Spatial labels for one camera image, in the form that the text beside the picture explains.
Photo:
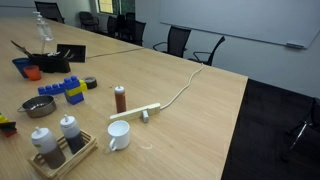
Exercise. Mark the blue and yellow block stack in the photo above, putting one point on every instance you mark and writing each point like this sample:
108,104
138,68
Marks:
75,98

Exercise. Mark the yellow green red block stack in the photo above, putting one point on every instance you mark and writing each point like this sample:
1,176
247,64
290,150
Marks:
6,128

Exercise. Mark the long blue building block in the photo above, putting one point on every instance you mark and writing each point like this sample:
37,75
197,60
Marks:
50,89

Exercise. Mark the white plug adapter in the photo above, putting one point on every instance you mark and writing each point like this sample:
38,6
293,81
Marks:
145,116

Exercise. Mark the white power strip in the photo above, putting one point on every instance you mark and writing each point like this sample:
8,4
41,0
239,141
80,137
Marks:
133,113

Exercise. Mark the red-brown sauce bottle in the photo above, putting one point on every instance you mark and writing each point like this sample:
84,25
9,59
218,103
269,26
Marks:
120,101

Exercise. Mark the black office chair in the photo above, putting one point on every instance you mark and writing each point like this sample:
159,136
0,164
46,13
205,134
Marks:
306,140
88,20
138,31
176,40
213,51
111,25
50,10

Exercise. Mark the white mug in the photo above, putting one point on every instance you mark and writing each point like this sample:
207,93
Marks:
120,136

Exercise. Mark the black tape roll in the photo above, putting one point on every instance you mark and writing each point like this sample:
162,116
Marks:
89,86

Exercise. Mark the black flat tablet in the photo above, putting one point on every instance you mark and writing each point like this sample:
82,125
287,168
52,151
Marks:
75,53

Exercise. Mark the window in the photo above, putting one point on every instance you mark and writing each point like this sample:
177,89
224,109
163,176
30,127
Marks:
110,6

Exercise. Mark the squeeze bottle dark sauce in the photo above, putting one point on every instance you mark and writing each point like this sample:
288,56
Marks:
74,140

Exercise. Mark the whiteboard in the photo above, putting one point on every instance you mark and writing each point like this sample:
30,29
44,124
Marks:
240,16

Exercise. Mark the black utensil bin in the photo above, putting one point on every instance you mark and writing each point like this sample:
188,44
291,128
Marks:
53,65

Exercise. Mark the wooden slat crate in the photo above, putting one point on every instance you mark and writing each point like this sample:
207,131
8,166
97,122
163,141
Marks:
71,163

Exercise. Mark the metal pot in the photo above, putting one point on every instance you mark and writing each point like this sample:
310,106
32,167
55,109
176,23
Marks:
40,108

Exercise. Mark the squeeze bottle brown sauce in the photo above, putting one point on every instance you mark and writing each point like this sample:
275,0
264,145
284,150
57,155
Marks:
51,153

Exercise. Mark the orange cup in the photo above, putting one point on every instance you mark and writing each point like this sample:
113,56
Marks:
32,73

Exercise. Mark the clear pump sanitizer bottle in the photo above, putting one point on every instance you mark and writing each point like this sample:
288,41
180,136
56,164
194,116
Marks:
44,31

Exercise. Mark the whiteboard eraser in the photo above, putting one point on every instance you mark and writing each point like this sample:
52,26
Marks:
295,45

